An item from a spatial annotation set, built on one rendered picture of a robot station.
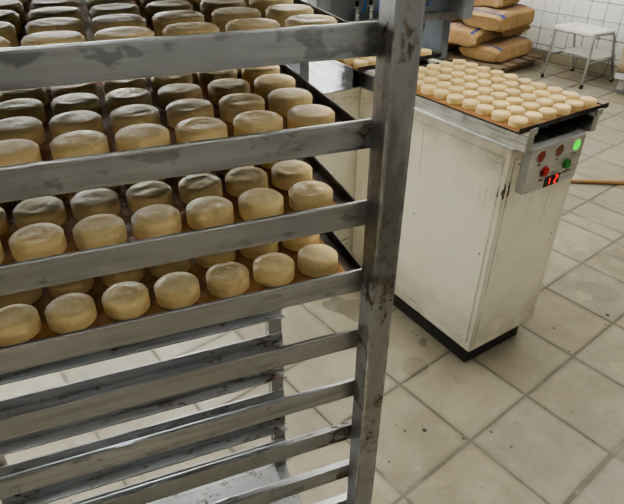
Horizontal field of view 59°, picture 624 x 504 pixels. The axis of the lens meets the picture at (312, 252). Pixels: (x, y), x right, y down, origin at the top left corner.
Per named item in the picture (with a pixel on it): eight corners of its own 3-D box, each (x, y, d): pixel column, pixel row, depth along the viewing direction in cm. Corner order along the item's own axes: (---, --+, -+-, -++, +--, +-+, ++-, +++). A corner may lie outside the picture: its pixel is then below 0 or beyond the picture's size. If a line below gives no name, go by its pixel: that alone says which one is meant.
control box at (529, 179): (513, 191, 161) (523, 146, 154) (565, 172, 172) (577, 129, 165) (523, 196, 159) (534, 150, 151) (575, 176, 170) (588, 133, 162)
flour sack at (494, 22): (497, 34, 481) (501, 14, 471) (456, 27, 506) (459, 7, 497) (537, 23, 522) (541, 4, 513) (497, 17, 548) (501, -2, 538)
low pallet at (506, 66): (395, 56, 570) (396, 44, 564) (444, 44, 614) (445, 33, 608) (496, 82, 494) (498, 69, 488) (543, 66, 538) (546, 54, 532)
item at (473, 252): (348, 274, 246) (358, 70, 197) (407, 251, 262) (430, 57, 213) (464, 371, 197) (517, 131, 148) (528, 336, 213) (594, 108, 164)
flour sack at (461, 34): (413, 36, 540) (415, 18, 530) (439, 30, 564) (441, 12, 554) (477, 50, 496) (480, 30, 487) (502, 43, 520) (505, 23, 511)
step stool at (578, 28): (613, 82, 496) (629, 28, 471) (581, 89, 477) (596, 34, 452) (571, 70, 528) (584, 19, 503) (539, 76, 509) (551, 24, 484)
